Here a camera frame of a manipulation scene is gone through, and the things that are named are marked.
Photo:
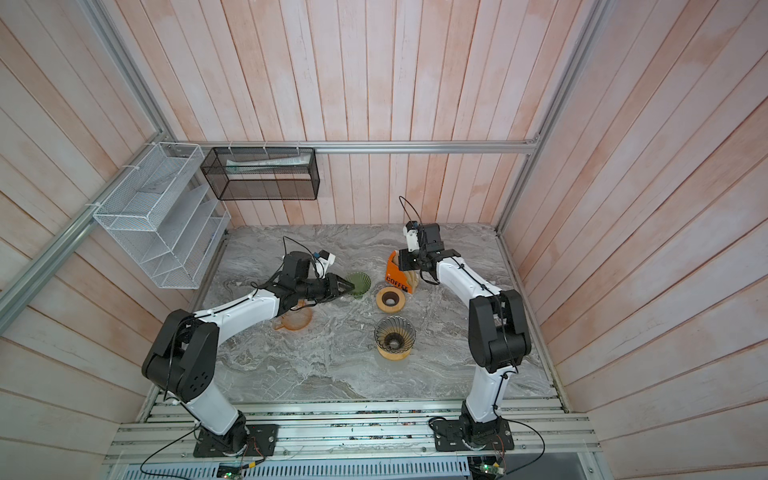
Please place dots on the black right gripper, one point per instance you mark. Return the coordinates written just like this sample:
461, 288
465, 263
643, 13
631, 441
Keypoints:
404, 256

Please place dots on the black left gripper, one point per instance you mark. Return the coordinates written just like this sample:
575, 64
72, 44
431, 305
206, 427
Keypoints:
332, 282

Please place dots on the orange glass pitcher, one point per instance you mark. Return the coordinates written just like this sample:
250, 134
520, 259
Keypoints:
294, 319

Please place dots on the clear glass dripper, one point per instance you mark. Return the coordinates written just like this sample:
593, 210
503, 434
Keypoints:
394, 333

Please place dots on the wooden ring dripper stand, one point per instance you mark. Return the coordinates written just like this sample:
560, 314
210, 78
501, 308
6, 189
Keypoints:
394, 355

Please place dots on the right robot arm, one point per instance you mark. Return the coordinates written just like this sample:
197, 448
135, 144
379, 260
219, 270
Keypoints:
498, 334

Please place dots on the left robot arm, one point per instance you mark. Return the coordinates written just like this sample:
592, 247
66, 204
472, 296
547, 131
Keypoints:
182, 358

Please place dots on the brown paper filter stack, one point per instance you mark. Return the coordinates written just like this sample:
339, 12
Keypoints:
413, 279

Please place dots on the green glass dripper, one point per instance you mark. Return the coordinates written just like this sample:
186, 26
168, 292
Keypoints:
361, 282

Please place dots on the orange coffee filter box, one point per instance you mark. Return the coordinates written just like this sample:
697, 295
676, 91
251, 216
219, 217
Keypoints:
394, 275

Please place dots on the paper in black basket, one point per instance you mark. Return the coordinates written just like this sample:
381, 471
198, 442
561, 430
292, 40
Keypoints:
283, 165

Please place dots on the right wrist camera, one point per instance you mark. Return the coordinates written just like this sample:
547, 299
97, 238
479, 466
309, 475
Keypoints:
411, 232

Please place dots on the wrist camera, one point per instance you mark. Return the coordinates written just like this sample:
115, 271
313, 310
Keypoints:
322, 261
411, 232

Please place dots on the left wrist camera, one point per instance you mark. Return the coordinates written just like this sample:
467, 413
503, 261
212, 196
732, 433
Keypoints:
322, 261

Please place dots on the aluminium rail base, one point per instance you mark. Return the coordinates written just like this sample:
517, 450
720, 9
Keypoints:
541, 429

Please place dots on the black wire mesh basket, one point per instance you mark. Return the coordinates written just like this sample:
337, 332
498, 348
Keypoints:
299, 186

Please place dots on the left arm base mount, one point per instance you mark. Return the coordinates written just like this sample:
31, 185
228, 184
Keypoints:
242, 438

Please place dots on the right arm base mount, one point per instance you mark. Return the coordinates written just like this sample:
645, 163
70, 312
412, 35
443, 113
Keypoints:
466, 434

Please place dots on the perforated cable duct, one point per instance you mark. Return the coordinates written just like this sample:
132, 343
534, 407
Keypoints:
450, 467

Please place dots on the white wire mesh shelf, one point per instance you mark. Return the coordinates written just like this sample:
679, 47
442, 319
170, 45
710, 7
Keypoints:
169, 225

